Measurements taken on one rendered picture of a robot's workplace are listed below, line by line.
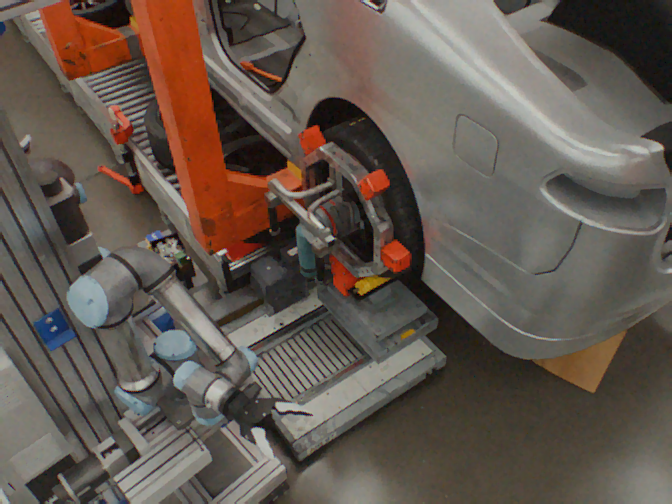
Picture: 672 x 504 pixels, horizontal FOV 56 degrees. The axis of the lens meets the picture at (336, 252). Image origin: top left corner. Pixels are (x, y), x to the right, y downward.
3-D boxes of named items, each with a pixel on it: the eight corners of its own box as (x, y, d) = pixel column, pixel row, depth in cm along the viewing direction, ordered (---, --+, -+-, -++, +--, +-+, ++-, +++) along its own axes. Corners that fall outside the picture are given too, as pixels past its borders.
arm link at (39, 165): (64, 143, 186) (79, 179, 232) (25, 155, 182) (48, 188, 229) (79, 180, 186) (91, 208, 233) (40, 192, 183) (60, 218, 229)
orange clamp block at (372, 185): (382, 193, 233) (391, 184, 224) (365, 201, 230) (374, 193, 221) (373, 176, 233) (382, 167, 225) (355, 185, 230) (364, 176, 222)
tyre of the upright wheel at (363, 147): (470, 177, 225) (359, 77, 257) (419, 203, 216) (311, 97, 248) (437, 284, 277) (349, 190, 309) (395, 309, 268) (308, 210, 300)
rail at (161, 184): (241, 279, 325) (235, 249, 309) (225, 288, 321) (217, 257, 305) (77, 81, 470) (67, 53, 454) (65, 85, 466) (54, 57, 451)
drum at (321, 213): (362, 231, 258) (361, 205, 248) (318, 254, 250) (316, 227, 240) (341, 213, 267) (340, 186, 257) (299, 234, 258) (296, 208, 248)
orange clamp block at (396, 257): (395, 252, 244) (410, 265, 239) (379, 261, 241) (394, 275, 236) (396, 239, 239) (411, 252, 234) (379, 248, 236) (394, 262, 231)
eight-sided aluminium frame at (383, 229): (391, 294, 261) (395, 192, 222) (378, 301, 258) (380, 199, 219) (317, 222, 293) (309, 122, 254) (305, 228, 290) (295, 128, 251)
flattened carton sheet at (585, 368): (633, 317, 320) (635, 312, 318) (592, 395, 290) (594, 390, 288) (576, 291, 333) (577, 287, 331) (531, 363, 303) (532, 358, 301)
